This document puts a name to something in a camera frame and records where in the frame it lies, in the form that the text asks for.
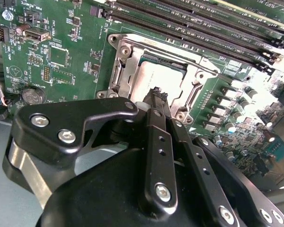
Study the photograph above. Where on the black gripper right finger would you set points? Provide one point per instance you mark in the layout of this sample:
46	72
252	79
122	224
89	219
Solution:
204	170

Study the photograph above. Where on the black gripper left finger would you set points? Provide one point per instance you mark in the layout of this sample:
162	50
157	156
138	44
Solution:
49	137

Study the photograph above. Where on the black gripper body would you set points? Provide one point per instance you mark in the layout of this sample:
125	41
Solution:
97	203

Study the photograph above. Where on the silver-topped CPU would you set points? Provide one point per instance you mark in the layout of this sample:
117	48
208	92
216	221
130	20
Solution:
156	75

